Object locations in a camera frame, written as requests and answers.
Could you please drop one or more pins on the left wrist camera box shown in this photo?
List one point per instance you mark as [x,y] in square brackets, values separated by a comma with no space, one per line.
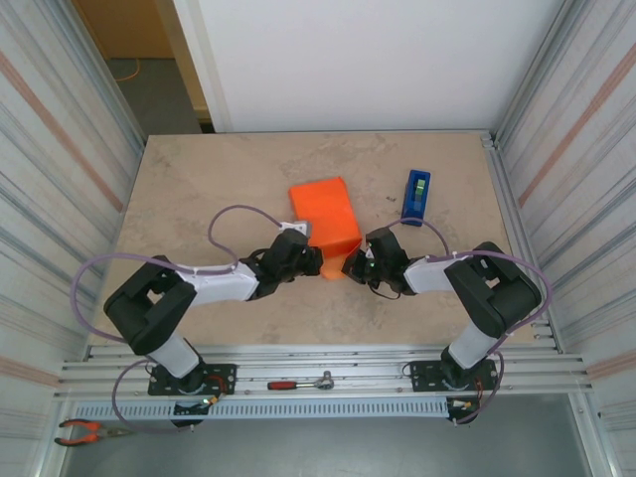
[298,228]

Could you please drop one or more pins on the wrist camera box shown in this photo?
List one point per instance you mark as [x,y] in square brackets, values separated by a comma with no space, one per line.
[298,228]
[369,252]

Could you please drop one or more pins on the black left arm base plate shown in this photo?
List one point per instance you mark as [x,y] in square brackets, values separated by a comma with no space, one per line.
[223,375]

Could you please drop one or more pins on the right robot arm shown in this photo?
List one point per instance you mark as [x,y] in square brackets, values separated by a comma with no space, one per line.
[492,293]

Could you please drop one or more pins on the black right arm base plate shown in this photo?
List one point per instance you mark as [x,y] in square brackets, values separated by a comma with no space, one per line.
[425,372]

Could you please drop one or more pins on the brown wooden panel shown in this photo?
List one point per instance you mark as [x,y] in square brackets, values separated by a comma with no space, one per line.
[129,27]

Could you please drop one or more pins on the blue tape dispenser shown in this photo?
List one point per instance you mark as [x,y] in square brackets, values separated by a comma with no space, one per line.
[410,208]

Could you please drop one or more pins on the aluminium rail frame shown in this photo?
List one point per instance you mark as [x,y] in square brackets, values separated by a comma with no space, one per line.
[348,365]

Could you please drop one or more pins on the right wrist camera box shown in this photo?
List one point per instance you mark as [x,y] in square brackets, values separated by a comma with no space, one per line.
[369,252]

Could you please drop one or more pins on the aluminium side rail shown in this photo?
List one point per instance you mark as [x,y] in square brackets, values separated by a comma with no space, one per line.
[497,164]

